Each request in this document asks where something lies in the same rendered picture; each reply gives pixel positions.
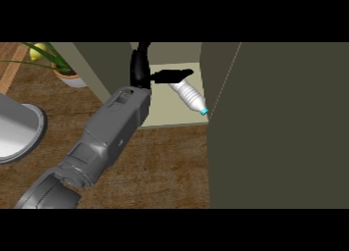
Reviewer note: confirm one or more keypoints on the grey cylindrical container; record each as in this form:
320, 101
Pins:
11, 127

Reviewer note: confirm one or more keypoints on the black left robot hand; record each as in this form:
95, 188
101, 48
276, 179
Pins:
140, 72

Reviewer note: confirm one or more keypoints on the olive green cabinet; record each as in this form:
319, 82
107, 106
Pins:
169, 111

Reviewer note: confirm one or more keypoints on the clear plastic water bottle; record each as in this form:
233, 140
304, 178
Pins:
190, 95

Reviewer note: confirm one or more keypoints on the potted green plant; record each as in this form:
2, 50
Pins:
66, 70

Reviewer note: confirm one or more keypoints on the yellow fruit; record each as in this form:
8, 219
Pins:
38, 54

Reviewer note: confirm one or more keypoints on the dark olive cabinet door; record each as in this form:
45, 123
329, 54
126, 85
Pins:
287, 130

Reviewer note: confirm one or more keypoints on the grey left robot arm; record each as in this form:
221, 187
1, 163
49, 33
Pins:
107, 130

